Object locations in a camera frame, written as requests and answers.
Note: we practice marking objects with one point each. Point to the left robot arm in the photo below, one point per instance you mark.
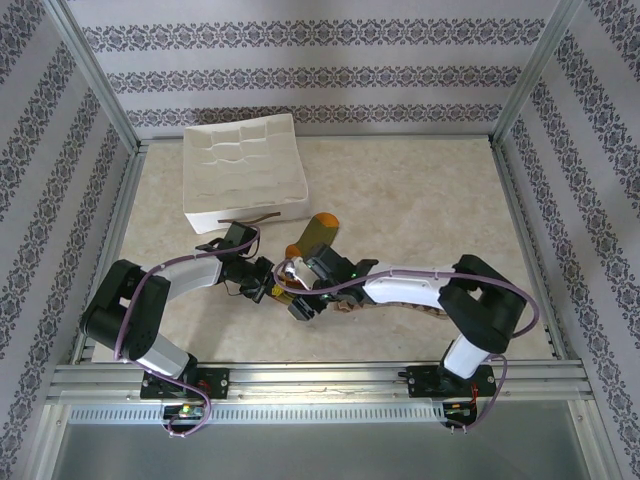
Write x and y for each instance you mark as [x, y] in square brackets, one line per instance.
[190, 272]

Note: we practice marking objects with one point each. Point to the grey metal panel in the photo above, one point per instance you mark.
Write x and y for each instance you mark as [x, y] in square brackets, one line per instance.
[320, 450]

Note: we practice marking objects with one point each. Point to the white fabric organizer box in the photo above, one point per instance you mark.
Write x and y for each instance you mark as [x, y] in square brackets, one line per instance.
[240, 165]

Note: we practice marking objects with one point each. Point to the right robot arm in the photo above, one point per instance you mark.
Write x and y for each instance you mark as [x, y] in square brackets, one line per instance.
[405, 290]

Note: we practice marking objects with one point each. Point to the aluminium side rail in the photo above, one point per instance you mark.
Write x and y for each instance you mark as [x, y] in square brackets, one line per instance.
[521, 225]
[117, 225]

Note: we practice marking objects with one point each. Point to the brown argyle sock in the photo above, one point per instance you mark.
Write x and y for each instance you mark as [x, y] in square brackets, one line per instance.
[425, 311]

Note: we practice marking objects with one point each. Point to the small controller circuit board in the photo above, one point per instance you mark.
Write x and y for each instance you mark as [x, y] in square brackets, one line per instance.
[457, 407]
[185, 411]

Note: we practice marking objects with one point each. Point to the olive and orange sock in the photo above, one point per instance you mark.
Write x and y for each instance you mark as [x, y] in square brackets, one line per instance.
[317, 235]

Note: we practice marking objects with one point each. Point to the aluminium frame post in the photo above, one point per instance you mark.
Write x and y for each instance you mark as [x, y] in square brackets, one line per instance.
[97, 70]
[537, 70]

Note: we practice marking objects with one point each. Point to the aluminium rear rail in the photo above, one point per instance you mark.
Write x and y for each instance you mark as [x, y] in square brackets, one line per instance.
[400, 136]

